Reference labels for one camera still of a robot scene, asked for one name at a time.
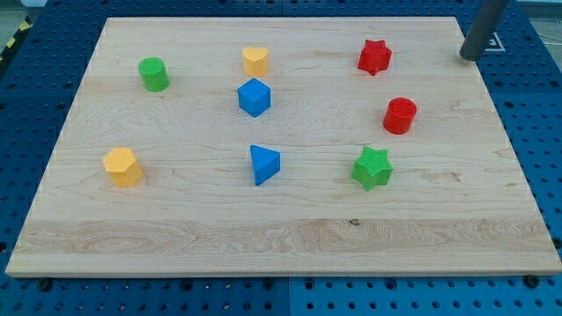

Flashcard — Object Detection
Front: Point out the green star block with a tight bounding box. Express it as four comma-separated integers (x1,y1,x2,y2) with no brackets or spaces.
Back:
351,146,393,191

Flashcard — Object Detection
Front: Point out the yellow heart block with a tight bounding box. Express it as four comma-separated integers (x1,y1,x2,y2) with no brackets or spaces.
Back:
242,47,269,77

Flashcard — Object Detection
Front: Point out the red star block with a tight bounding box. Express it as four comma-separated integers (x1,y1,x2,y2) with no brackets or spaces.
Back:
357,39,392,76

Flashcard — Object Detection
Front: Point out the wooden board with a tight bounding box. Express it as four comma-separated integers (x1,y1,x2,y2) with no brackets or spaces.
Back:
6,17,561,278

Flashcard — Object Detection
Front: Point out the blue triangle block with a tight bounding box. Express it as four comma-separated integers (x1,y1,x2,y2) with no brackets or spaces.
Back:
250,145,281,186

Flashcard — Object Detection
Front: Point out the blue cube block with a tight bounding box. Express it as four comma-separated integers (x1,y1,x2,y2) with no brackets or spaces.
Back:
237,78,271,118

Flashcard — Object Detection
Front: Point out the red cylinder block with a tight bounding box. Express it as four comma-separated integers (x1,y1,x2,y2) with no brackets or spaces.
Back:
383,97,417,134

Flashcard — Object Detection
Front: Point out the green cylinder block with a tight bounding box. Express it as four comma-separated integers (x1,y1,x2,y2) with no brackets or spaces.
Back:
138,57,169,92

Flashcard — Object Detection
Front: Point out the yellow hexagon block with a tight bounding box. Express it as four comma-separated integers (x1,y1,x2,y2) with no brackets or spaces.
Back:
103,147,143,187

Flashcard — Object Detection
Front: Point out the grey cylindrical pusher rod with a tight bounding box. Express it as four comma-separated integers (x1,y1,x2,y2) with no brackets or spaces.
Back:
459,0,509,61

